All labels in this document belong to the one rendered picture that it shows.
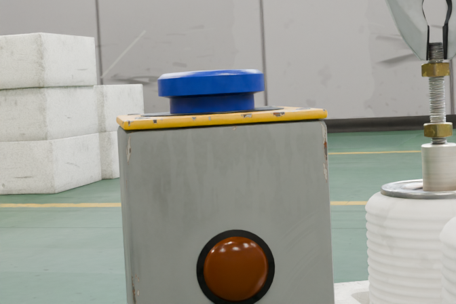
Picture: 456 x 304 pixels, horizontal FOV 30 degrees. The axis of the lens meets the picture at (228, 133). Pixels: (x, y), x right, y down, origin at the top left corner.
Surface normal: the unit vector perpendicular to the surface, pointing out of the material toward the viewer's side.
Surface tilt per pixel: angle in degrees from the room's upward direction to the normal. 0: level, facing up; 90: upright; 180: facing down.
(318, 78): 90
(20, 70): 90
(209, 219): 90
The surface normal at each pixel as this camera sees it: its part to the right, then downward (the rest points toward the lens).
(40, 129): -0.29, 0.07
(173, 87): -0.63, 0.07
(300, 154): 0.16, 0.04
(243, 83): 0.58, 0.01
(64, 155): 0.96, -0.04
